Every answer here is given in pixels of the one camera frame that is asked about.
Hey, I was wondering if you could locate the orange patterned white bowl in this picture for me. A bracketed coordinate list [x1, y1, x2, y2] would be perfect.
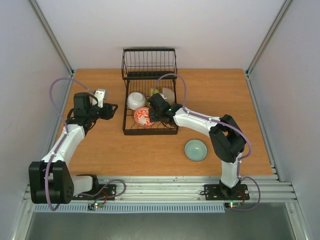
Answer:
[133, 107, 154, 128]

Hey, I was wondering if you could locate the cream beige bowl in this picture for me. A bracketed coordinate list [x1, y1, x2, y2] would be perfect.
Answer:
[162, 87, 175, 105]

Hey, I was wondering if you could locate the lime green bowl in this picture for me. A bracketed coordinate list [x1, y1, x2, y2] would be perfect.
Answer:
[150, 88, 159, 96]

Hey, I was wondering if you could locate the pale teal bowl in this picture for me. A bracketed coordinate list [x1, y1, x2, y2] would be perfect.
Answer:
[184, 139, 208, 162]

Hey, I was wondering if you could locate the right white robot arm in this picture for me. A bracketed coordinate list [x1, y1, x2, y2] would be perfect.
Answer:
[147, 93, 247, 199]

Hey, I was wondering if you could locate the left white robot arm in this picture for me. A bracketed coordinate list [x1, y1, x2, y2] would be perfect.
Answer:
[28, 88, 118, 205]

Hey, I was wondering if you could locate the left small circuit board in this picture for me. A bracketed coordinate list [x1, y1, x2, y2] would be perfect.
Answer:
[87, 202, 104, 211]

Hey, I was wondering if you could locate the small circuit board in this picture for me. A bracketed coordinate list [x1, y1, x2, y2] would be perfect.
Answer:
[87, 202, 104, 211]
[224, 202, 242, 209]

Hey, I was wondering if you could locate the right small circuit board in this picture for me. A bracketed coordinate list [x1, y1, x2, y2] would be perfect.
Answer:
[224, 202, 242, 209]

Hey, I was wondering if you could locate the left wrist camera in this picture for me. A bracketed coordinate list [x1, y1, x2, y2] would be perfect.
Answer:
[92, 88, 108, 108]

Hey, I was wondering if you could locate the black wire dish rack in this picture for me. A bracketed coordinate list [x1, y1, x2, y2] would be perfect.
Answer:
[121, 47, 179, 136]

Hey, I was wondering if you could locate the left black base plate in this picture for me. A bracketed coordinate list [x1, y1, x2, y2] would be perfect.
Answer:
[72, 184, 117, 201]

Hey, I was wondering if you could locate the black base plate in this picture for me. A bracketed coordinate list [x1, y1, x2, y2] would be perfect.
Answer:
[72, 184, 117, 201]
[200, 183, 250, 201]

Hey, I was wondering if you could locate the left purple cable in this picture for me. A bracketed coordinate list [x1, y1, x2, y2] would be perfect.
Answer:
[44, 77, 126, 212]

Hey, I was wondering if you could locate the purple cable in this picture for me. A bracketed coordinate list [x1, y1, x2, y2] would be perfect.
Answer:
[44, 77, 126, 212]
[152, 73, 261, 213]

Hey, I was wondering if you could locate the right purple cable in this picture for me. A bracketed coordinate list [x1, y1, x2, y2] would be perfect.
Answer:
[152, 73, 261, 213]

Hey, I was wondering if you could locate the grey slotted cable duct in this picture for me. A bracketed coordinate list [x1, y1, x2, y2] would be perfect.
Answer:
[33, 202, 226, 214]

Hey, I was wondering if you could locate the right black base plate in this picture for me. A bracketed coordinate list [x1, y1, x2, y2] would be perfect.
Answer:
[200, 183, 250, 201]

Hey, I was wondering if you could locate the aluminium rail base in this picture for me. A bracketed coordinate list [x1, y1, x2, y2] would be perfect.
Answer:
[22, 174, 298, 204]

